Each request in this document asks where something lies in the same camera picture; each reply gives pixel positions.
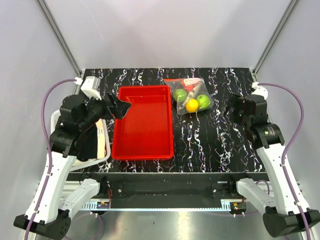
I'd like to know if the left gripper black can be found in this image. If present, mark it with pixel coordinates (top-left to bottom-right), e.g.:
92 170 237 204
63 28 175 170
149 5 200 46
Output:
79 91 131 130

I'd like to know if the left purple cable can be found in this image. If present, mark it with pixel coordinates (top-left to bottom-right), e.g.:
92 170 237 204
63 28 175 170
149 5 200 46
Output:
24 78 83 240

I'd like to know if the red plastic tray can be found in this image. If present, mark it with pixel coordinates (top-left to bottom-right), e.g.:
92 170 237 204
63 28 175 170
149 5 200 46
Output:
111 85 174 161

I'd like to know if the green fake lime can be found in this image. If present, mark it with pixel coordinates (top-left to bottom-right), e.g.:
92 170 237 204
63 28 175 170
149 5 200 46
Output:
173 88 188 103

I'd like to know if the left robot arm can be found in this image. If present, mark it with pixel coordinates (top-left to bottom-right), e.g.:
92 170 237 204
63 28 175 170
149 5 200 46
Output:
13 93 132 240

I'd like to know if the white plastic basket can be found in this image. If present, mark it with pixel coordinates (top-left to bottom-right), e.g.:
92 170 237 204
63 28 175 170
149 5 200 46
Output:
50 109 112 171

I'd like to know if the purple cable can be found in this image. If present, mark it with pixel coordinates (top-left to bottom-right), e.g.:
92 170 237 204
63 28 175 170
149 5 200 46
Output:
24 78 83 240
257 82 313 240

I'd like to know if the yellow fake lemon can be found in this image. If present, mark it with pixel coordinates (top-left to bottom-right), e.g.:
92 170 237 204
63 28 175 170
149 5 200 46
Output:
185 98 199 113

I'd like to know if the black cloth in basket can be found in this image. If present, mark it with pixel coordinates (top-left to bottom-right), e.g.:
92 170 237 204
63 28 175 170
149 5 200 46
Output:
77 126 98 162

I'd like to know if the red fake apple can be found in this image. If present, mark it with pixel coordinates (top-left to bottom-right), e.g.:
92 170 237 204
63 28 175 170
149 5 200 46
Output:
174 78 187 90

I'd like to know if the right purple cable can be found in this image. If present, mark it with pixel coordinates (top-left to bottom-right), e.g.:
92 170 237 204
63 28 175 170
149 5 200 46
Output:
257 82 313 240

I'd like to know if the grey fake fish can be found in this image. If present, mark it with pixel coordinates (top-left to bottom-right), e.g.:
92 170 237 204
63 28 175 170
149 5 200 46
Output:
184 81 203 104

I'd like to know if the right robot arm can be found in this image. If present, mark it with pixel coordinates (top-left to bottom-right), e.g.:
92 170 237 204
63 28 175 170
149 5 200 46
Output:
221 82 320 240

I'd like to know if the clear zip top bag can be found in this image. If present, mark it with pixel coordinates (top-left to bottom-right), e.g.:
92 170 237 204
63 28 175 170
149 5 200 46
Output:
164 77 213 116

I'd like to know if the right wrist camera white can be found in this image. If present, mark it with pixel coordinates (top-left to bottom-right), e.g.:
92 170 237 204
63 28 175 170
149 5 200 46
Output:
251 82 269 100

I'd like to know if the green fake custard apple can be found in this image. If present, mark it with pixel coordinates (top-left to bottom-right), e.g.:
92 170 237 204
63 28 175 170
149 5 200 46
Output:
196 94 211 110

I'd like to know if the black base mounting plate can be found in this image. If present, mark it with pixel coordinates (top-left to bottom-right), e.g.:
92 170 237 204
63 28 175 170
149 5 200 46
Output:
67 172 276 210

